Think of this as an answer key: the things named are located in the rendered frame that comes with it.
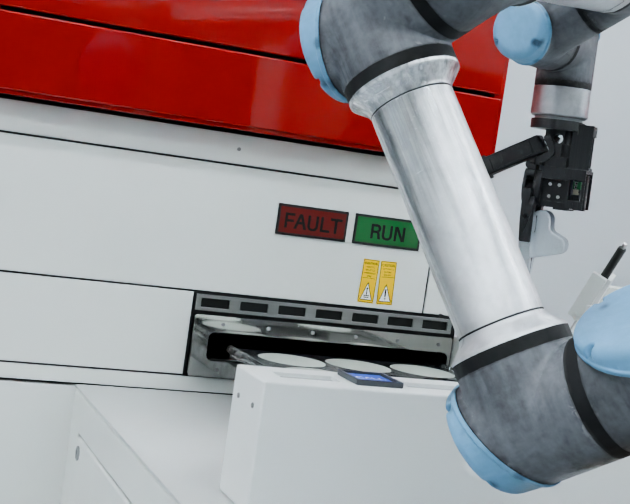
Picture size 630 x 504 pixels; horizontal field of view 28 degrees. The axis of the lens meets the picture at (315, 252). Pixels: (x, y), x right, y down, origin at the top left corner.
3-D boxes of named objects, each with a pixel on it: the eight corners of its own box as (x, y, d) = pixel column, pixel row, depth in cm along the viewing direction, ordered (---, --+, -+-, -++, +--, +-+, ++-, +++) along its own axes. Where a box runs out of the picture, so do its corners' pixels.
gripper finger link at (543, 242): (557, 283, 164) (567, 213, 164) (513, 276, 166) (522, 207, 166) (561, 282, 167) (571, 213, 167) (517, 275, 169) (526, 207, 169)
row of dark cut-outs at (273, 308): (193, 309, 190) (196, 293, 190) (448, 333, 207) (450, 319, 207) (195, 309, 190) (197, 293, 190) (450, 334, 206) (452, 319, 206)
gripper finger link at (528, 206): (527, 242, 164) (536, 175, 164) (516, 241, 165) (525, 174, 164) (534, 241, 169) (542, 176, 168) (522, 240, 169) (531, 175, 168)
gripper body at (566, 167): (580, 215, 162) (592, 122, 162) (514, 207, 165) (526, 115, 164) (587, 215, 170) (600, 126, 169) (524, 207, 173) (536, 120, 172)
